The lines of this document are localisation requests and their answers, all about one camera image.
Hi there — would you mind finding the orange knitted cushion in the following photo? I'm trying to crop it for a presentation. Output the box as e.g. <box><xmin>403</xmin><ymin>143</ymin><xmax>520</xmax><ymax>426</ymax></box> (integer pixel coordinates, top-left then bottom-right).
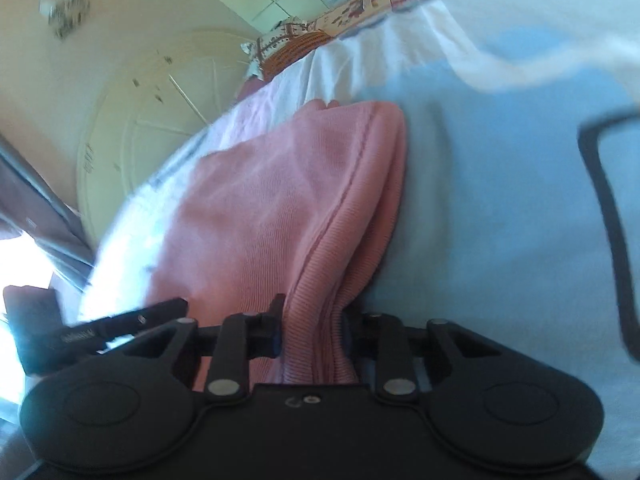
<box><xmin>260</xmin><ymin>30</ymin><xmax>332</xmax><ymax>82</ymax></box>

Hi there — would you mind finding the pastel patchwork bed sheet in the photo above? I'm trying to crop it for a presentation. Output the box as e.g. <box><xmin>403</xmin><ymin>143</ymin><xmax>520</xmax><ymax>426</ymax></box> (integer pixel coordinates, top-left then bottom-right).
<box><xmin>79</xmin><ymin>0</ymin><xmax>639</xmax><ymax>476</ymax></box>

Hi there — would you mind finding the grey curtain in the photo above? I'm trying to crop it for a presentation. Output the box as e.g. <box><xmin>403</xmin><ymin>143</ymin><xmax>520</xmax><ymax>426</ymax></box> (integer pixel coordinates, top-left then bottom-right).
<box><xmin>1</xmin><ymin>140</ymin><xmax>94</xmax><ymax>289</ymax></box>

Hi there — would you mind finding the cream round headboard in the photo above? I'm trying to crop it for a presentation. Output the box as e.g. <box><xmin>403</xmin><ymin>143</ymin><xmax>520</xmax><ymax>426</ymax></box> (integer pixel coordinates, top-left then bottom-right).
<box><xmin>77</xmin><ymin>28</ymin><xmax>248</xmax><ymax>246</ymax></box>

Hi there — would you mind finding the pink knit sweater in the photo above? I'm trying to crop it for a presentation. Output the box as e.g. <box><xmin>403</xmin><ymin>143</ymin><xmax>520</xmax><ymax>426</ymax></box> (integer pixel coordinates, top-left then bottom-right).
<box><xmin>145</xmin><ymin>100</ymin><xmax>407</xmax><ymax>384</ymax></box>

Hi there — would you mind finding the patterned pillow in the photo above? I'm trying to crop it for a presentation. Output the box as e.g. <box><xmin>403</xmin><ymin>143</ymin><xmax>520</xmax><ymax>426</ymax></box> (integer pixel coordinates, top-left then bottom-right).
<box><xmin>241</xmin><ymin>18</ymin><xmax>309</xmax><ymax>80</ymax></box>

